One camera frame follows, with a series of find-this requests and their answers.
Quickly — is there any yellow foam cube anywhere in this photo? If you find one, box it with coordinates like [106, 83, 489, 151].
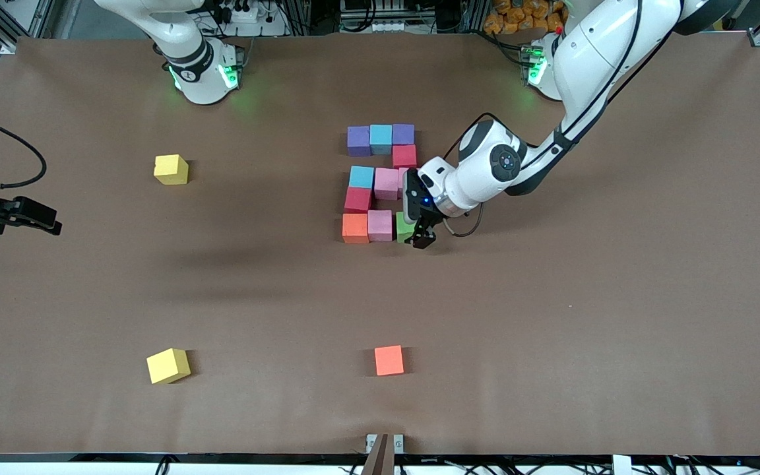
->
[146, 348, 191, 385]
[154, 154, 190, 186]

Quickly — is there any white power strip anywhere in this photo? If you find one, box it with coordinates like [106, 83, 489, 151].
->
[339, 18, 422, 34]
[225, 0, 269, 24]

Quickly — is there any metal mount bracket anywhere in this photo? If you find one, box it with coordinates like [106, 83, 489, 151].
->
[365, 433, 405, 455]

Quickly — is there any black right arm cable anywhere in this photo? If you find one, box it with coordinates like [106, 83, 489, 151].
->
[0, 116, 48, 191]

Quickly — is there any green foam cube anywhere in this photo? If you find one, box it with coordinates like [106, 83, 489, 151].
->
[395, 211, 418, 244]

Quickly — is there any orange foam cube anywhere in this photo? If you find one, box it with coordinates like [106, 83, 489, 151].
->
[342, 212, 370, 245]
[374, 345, 405, 377]

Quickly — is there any brown table cover sheet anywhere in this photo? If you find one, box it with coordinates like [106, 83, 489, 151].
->
[0, 33, 760, 457]

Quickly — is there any brown mount strut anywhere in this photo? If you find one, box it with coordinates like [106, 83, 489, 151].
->
[360, 433, 396, 475]

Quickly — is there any orange plastic bag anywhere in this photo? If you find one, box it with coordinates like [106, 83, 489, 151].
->
[484, 0, 569, 34]

